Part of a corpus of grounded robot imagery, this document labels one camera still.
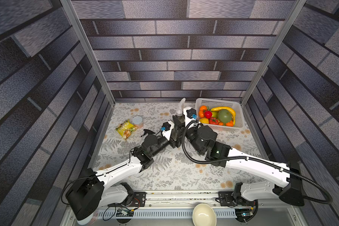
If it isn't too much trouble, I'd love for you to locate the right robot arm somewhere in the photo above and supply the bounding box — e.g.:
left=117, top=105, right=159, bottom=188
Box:
left=181, top=121, right=305, bottom=206

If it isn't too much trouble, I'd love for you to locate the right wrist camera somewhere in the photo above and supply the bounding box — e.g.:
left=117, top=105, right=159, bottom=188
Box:
left=183, top=106, right=198, bottom=126

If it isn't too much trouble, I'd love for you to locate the pink tin can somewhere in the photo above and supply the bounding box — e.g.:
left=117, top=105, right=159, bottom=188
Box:
left=132, top=116, right=144, bottom=128

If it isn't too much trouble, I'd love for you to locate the red strawberry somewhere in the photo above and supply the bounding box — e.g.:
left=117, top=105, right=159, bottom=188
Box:
left=209, top=117, right=219, bottom=125

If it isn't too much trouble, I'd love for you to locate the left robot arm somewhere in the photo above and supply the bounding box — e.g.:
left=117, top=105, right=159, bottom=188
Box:
left=65, top=116, right=186, bottom=226

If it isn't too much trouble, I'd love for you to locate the orange fruit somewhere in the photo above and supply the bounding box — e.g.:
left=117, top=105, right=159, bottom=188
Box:
left=199, top=105, right=208, bottom=112

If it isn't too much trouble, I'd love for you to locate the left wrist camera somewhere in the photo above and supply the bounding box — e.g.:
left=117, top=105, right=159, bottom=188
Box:
left=161, top=121, right=174, bottom=141

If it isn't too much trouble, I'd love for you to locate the black spray nozzle far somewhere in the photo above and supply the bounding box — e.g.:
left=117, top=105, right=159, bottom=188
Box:
left=141, top=129, right=155, bottom=137

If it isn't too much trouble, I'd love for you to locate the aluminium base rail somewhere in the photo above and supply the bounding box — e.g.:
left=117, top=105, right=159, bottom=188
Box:
left=124, top=190, right=255, bottom=209

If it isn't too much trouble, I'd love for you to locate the yellow lemon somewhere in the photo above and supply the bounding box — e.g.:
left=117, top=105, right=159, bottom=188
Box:
left=199, top=118, right=209, bottom=124

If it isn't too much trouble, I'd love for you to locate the grey spray bottle front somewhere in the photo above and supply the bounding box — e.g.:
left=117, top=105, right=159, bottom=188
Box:
left=171, top=115, right=185, bottom=142

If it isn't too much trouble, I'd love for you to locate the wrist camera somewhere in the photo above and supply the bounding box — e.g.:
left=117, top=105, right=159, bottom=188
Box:
left=161, top=121, right=174, bottom=141
left=183, top=106, right=198, bottom=126

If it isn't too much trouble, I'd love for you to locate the clear white spray nozzle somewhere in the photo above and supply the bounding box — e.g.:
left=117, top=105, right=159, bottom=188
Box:
left=176, top=98, right=186, bottom=117

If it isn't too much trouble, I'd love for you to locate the black corrugated cable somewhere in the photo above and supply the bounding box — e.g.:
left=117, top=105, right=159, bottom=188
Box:
left=181, top=120, right=333, bottom=205

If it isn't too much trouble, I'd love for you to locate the red apple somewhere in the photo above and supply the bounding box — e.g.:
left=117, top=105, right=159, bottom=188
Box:
left=204, top=111, right=213, bottom=119

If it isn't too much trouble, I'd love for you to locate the green mango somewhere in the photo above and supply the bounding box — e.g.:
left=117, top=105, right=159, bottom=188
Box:
left=218, top=109, right=233, bottom=124

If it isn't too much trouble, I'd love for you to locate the cream bowl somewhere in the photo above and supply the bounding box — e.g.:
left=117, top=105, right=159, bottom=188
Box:
left=192, top=203, right=217, bottom=226

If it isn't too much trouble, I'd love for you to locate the yellow snack packet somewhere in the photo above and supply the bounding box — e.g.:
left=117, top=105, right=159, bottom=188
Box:
left=115, top=120, right=137, bottom=140

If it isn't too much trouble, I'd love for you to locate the yellow banana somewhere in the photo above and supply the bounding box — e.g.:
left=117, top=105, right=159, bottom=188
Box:
left=211, top=106, right=236, bottom=124

